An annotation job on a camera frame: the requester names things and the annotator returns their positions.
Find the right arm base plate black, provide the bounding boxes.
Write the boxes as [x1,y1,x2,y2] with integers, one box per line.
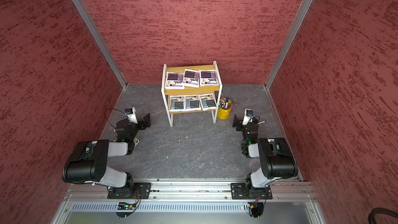
[230,183,273,200]

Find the corner aluminium post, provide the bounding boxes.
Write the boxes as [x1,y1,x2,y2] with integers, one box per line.
[72,0,128,90]
[265,0,313,91]

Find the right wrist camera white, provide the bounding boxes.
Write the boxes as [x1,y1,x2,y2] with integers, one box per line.
[243,109,254,125]

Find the grey-blue coffee bag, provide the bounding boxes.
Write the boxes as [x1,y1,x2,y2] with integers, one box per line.
[199,93,217,111]
[169,95,186,112]
[185,95,202,112]

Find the wooden two-tier shelf white frame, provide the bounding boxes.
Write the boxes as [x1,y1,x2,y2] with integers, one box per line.
[161,61,223,127]

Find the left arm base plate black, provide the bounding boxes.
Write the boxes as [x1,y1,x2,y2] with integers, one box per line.
[107,183,152,200]

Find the yellow pen cup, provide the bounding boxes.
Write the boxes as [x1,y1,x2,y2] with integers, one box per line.
[217,97,236,120]

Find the purple coffee bag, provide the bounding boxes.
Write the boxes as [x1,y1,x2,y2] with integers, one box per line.
[199,70,219,87]
[164,72,184,90]
[181,69,200,88]

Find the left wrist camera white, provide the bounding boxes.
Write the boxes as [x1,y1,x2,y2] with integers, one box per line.
[124,107,138,124]

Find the right corner aluminium post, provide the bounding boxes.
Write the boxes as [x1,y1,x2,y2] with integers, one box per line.
[265,0,313,91]

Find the black cable coil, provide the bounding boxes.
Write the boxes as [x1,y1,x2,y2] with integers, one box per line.
[367,207,398,224]

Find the left corner aluminium post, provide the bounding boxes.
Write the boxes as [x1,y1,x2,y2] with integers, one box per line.
[72,0,128,90]

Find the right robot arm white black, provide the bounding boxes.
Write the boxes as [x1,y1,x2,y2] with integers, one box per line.
[232,115,299,198]

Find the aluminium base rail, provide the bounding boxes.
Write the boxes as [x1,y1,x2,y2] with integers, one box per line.
[63,178,317,202]

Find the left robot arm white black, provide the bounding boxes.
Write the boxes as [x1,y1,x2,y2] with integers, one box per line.
[62,108,151,199]

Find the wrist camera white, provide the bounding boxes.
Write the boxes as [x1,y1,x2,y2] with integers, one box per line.
[124,107,138,124]
[243,109,254,125]

